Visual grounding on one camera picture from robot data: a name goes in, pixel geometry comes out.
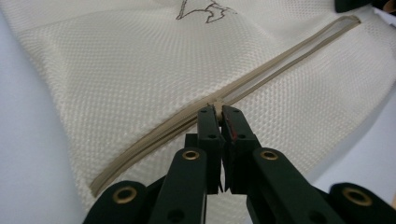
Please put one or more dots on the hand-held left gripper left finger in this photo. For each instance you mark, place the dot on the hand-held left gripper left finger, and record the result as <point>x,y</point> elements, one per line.
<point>186,186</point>

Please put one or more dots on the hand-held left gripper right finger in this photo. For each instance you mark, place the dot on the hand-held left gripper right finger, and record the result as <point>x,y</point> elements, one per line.
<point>267,186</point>

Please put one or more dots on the white mesh laundry bag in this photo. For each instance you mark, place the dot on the white mesh laundry bag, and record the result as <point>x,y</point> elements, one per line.
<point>124,77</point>

